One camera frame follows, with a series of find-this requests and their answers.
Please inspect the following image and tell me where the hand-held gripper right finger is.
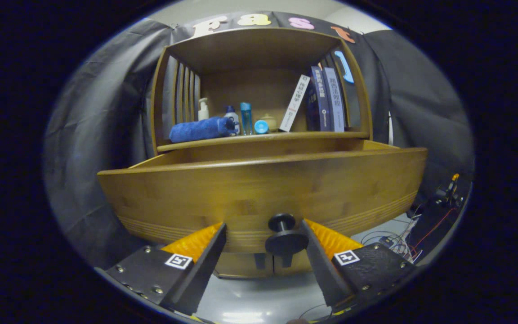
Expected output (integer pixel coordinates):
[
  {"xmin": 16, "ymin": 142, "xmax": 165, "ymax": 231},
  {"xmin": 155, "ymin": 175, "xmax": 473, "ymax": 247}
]
[{"xmin": 301, "ymin": 219, "xmax": 417, "ymax": 311}]

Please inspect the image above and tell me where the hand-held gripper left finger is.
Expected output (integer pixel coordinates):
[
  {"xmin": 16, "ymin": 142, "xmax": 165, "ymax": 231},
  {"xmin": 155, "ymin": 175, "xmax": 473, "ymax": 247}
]
[{"xmin": 95, "ymin": 222, "xmax": 227, "ymax": 315}]

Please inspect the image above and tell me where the wooden countertop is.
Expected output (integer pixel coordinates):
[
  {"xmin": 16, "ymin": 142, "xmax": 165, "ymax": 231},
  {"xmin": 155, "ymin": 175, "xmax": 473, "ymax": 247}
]
[{"xmin": 157, "ymin": 130, "xmax": 371, "ymax": 152}]

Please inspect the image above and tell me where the wooden cabinet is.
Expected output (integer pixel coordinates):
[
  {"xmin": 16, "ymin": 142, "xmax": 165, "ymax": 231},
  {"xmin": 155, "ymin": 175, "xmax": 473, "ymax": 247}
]
[{"xmin": 150, "ymin": 27, "xmax": 373, "ymax": 279}]

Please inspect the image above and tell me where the blue folded towel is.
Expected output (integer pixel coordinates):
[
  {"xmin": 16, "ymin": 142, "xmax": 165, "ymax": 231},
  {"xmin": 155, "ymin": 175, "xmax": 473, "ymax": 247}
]
[{"xmin": 169, "ymin": 116, "xmax": 237, "ymax": 144}]

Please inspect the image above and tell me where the black equipment with orange clip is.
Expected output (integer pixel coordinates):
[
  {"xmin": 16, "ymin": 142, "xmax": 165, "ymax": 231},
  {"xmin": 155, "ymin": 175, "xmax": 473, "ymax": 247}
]
[{"xmin": 434, "ymin": 173, "xmax": 462, "ymax": 207}]

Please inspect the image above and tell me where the small white blue-capped bottle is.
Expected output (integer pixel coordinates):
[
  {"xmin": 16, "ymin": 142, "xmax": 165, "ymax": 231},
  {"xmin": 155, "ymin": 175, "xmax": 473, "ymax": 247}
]
[{"xmin": 223, "ymin": 105, "xmax": 241, "ymax": 135}]

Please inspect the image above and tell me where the beige lidded teacup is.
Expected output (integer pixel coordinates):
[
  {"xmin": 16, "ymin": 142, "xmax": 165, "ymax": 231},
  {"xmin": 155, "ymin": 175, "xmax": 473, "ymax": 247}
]
[{"xmin": 259, "ymin": 114, "xmax": 278, "ymax": 132}]

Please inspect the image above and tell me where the clear blue bottle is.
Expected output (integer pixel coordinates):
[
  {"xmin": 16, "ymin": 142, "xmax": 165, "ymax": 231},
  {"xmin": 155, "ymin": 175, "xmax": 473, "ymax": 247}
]
[{"xmin": 240, "ymin": 102, "xmax": 253, "ymax": 135}]

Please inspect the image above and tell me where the black book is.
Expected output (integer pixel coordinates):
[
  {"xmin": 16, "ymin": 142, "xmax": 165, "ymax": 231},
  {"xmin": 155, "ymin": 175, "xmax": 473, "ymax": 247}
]
[{"xmin": 305, "ymin": 85, "xmax": 318, "ymax": 131}]

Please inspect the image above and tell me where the white book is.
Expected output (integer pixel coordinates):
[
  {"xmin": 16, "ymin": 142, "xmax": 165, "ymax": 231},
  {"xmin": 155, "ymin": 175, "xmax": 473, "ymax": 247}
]
[{"xmin": 279, "ymin": 74, "xmax": 311, "ymax": 133}]

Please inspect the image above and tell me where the dark blue book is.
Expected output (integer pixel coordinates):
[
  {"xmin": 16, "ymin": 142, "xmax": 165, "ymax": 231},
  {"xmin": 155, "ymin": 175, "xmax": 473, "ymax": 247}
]
[{"xmin": 311, "ymin": 66, "xmax": 331, "ymax": 132}]

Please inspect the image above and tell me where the light purple book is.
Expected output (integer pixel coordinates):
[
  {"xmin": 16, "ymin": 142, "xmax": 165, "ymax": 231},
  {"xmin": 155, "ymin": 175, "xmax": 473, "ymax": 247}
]
[{"xmin": 323, "ymin": 67, "xmax": 346, "ymax": 133}]

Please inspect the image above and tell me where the tangle of white cables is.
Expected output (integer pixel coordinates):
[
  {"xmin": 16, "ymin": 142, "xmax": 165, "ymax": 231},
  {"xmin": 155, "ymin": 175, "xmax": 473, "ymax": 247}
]
[{"xmin": 360, "ymin": 216, "xmax": 424, "ymax": 264}]

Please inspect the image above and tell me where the red cable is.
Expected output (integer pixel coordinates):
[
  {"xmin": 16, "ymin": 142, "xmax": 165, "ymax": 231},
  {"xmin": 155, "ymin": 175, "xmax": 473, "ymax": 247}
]
[{"xmin": 414, "ymin": 207, "xmax": 457, "ymax": 252}]

